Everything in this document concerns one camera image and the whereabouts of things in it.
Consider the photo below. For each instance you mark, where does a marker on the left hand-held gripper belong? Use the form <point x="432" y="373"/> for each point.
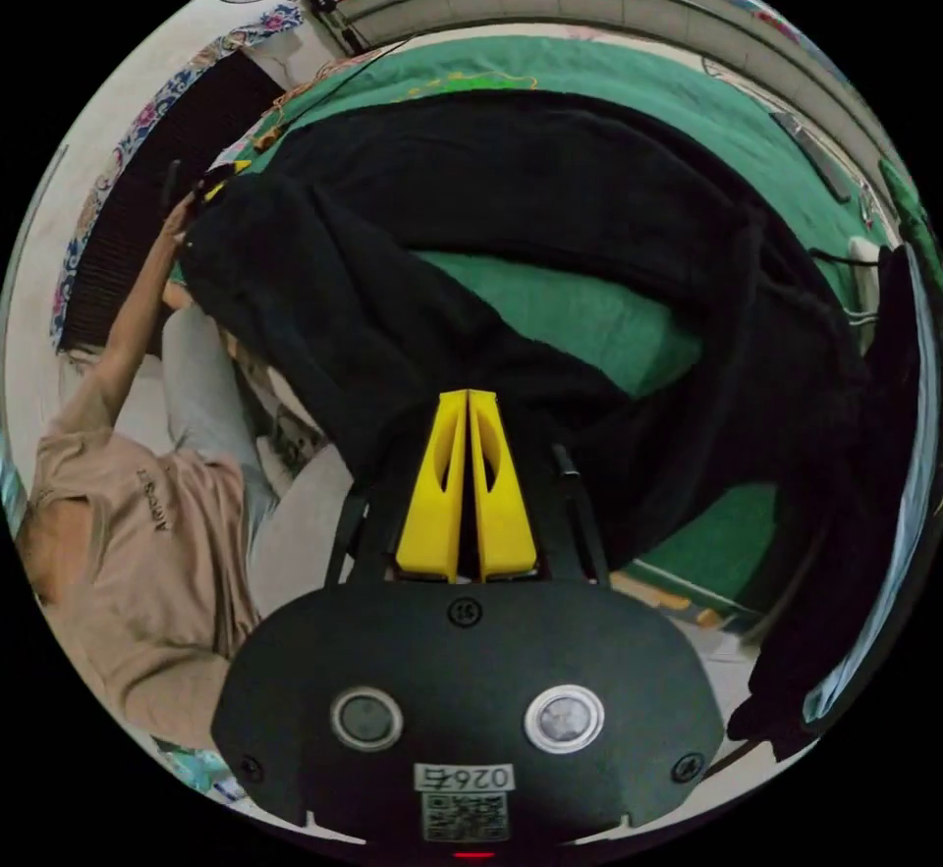
<point x="200" y="203"/>

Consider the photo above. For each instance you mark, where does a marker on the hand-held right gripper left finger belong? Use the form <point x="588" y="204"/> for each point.
<point x="427" y="513"/>

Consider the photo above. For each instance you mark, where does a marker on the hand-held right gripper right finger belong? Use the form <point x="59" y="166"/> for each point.
<point x="508" y="521"/>

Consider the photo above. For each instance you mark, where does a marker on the black pants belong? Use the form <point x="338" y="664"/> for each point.
<point x="530" y="182"/>

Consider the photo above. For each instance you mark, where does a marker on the person's left forearm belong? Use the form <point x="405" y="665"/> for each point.
<point x="136" y="307"/>

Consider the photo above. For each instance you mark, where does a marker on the person's left hand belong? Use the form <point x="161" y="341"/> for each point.
<point x="179" y="222"/>

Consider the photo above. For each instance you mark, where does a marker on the person's body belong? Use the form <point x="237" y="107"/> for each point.
<point x="147" y="550"/>

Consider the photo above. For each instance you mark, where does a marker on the pile of clothes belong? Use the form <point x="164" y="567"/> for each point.
<point x="832" y="587"/>

